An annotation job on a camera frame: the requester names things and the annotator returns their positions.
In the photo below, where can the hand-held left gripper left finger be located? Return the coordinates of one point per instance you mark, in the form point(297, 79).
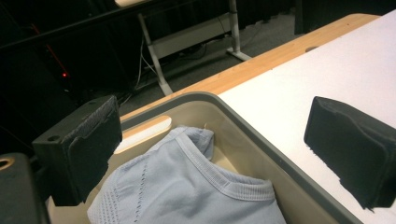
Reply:
point(81, 149)

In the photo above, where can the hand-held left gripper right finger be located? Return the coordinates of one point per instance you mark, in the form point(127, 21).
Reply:
point(355, 152)

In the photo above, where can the beige storage basket grey rim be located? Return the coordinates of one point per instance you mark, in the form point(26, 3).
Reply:
point(249, 149)

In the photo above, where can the light blue tank top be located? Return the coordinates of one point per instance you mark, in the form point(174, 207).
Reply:
point(174, 186)

